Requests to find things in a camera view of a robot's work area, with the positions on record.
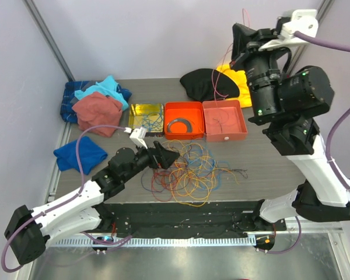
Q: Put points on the blue plaid cloth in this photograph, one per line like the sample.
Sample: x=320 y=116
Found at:
x=68 y=99

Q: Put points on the cyan cloth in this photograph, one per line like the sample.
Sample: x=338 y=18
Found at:
x=108 y=87

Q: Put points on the left aluminium frame post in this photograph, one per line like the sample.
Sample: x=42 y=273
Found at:
x=48 y=37

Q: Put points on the salmon pink cloth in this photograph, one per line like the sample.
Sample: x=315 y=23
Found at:
x=97 y=109

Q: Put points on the black cloth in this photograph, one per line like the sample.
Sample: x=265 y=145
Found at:
x=207 y=84

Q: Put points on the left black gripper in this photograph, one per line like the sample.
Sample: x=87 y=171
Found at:
x=159 y=156

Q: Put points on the gold tin box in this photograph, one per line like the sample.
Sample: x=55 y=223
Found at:
x=149 y=116

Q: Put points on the right aluminium frame post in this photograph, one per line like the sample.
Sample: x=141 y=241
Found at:
x=323 y=10

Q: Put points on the white slotted cable duct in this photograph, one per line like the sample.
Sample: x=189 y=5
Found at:
x=84 y=241

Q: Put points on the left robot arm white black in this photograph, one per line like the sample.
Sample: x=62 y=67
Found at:
x=31 y=231

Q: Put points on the orange square tray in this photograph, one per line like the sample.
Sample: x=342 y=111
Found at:
x=183 y=120

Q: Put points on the salmon pink square tray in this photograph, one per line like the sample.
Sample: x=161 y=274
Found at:
x=224 y=121

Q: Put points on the yellow cloth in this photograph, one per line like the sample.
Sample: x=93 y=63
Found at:
x=239 y=78

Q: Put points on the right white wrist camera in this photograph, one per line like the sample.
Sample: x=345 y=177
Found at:
x=300 y=20

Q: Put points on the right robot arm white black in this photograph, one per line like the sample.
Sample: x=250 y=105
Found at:
x=289 y=105

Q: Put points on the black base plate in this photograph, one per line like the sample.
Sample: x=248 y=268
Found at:
x=169 y=220

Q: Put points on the aluminium frame post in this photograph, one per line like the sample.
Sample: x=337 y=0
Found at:
x=48 y=37
x=323 y=10

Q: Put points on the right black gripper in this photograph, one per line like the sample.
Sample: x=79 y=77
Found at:
x=245 y=39

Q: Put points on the royal blue cloth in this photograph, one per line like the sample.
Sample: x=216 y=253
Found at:
x=90 y=155

